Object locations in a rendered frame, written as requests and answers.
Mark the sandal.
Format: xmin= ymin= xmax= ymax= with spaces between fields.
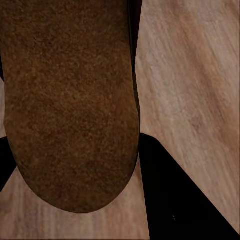
xmin=0 ymin=0 xmax=143 ymax=214

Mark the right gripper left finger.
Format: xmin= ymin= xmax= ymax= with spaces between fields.
xmin=0 ymin=136 xmax=17 ymax=193

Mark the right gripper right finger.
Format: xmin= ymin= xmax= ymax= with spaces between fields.
xmin=138 ymin=133 xmax=240 ymax=240

